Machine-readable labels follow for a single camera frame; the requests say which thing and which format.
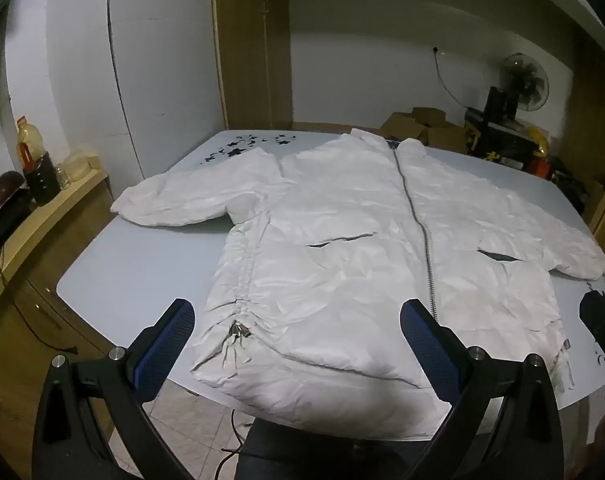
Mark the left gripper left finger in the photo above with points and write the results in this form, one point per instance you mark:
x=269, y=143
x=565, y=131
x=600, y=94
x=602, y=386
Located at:
x=68, y=440

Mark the wooden wardrobe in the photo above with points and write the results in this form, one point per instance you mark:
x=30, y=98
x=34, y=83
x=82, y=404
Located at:
x=254, y=63

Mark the black standing fan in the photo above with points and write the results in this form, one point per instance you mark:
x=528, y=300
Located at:
x=525, y=84

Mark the cardboard box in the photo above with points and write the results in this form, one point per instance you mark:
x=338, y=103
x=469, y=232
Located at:
x=428, y=125

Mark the wooden side counter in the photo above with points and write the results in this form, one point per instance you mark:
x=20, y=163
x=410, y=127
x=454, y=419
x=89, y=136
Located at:
x=35, y=323

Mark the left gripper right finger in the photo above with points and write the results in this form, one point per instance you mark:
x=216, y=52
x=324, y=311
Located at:
x=503, y=422

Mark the white puffer jacket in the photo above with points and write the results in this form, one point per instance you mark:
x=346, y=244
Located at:
x=302, y=321

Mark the orange juice bottle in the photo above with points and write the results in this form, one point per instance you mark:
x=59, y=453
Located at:
x=30, y=146

